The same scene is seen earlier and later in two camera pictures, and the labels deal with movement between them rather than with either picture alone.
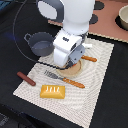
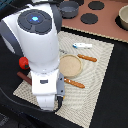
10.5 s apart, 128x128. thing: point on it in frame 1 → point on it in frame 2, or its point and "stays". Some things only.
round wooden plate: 70,72 stays
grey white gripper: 68,48 → 46,87
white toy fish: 87,45 stays
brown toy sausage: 25,78 stays
